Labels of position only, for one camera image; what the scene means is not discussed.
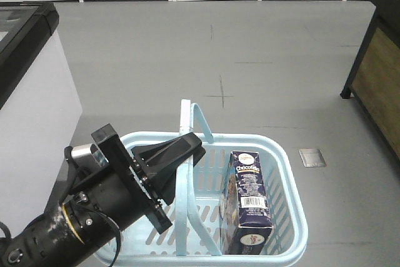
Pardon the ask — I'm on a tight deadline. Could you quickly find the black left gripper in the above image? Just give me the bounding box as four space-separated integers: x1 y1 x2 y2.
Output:
67 124 206 234

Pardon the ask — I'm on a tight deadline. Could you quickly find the white chest freezer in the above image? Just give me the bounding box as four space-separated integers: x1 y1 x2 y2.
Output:
1 2 83 236

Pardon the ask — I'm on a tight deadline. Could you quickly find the steel floor socket plate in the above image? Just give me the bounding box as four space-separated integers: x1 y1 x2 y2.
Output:
299 148 326 168

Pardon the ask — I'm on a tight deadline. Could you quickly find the black wooden produce stand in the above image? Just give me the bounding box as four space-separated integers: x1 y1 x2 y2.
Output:
341 0 399 156

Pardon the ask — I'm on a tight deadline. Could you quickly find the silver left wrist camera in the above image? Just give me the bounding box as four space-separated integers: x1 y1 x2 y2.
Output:
64 144 100 169

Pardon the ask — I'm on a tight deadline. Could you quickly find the light blue shopping basket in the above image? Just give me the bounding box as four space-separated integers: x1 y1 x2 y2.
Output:
96 99 309 266

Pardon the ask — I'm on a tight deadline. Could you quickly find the dark blue cookie box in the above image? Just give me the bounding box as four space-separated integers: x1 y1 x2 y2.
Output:
219 151 273 255

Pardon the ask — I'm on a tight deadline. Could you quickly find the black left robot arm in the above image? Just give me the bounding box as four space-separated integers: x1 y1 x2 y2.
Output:
1 124 205 266

